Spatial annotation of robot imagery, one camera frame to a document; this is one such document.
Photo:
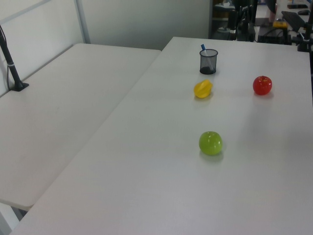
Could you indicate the black computer mouse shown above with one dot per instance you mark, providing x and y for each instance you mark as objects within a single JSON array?
[{"x": 303, "y": 11}]

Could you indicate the grey partition frame post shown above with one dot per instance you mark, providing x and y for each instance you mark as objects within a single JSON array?
[{"x": 82, "y": 20}]

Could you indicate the yellow toy starfruit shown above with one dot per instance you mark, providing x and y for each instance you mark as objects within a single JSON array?
[{"x": 202, "y": 89}]

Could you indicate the black camera stand pole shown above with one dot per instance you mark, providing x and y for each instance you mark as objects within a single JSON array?
[{"x": 9, "y": 64}]

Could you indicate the blue white marker pen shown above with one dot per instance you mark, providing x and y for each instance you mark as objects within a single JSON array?
[{"x": 204, "y": 50}]

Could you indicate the red toy apple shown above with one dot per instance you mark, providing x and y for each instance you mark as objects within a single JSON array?
[{"x": 262, "y": 85}]

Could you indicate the green toy apple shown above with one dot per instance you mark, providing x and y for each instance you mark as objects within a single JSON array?
[{"x": 210, "y": 143}]

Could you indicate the black clamp stand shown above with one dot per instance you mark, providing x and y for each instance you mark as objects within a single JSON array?
[{"x": 305, "y": 39}]

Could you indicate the black tilted keyboard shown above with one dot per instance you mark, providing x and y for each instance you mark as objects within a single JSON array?
[{"x": 293, "y": 19}]

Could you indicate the pink bottle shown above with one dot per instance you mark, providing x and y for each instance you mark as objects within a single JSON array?
[{"x": 272, "y": 12}]

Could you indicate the black mesh pen cup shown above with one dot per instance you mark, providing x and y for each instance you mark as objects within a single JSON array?
[{"x": 208, "y": 64}]

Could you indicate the black Franka gripper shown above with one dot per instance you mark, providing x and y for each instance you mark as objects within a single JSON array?
[{"x": 245, "y": 7}]

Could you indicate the black equipment box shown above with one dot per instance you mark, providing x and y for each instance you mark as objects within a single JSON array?
[{"x": 274, "y": 35}]

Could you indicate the yellow handheld device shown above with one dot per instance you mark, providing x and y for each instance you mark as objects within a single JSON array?
[{"x": 280, "y": 24}]

